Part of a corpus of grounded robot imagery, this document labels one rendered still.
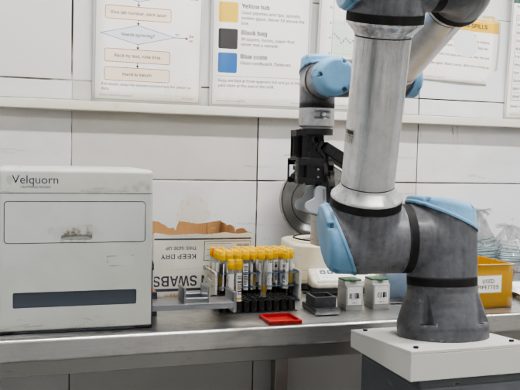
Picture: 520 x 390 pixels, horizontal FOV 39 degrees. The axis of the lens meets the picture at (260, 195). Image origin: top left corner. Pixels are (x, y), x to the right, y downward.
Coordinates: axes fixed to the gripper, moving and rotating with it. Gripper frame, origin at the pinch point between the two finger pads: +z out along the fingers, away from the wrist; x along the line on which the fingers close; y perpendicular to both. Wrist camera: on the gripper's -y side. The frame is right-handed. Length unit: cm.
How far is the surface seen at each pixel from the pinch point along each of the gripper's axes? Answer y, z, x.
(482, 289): -37.0, 14.7, 3.9
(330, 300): -1.2, 16.2, 2.7
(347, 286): -5.7, 13.7, 0.9
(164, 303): 34.6, 15.0, 5.7
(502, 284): -42.2, 13.7, 3.8
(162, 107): 27, -27, -52
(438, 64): -59, -44, -59
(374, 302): -12.2, 17.5, 0.6
